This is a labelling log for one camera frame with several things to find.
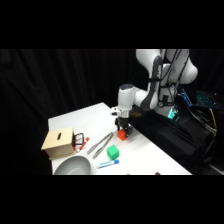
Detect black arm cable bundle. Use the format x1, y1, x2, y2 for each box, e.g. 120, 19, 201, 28
156, 49, 184, 108

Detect blue and white marker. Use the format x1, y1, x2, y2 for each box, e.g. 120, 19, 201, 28
97, 159, 120, 168

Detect black wire clip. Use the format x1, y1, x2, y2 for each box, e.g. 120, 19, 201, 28
71, 132, 85, 149

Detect backlit keyboard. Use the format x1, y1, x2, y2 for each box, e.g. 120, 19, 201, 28
195, 90, 221, 108

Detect small green light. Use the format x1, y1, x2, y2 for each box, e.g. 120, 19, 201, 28
166, 108, 180, 122

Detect black robot stand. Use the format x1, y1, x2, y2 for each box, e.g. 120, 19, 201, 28
129, 99, 218, 174

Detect yellow cable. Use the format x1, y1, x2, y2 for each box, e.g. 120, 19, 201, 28
208, 108, 218, 136

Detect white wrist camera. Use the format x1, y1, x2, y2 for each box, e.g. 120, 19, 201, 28
110, 106, 120, 118

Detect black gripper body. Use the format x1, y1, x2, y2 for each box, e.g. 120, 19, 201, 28
115, 111, 133, 132

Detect metal tweezers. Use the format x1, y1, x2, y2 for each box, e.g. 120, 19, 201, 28
86, 132, 115, 159

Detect blue cable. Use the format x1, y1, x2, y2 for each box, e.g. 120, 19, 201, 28
178, 88, 194, 108

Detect black curtain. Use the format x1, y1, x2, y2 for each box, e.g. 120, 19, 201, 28
0, 49, 224, 176

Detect wooden box with slot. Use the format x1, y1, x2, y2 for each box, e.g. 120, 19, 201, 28
40, 126, 76, 160

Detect grey bowl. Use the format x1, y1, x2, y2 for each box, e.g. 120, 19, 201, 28
53, 155, 93, 176

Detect red cube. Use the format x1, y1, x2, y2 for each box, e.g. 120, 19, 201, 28
117, 129, 129, 141

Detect green cube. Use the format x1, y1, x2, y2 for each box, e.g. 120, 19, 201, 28
106, 144, 120, 160

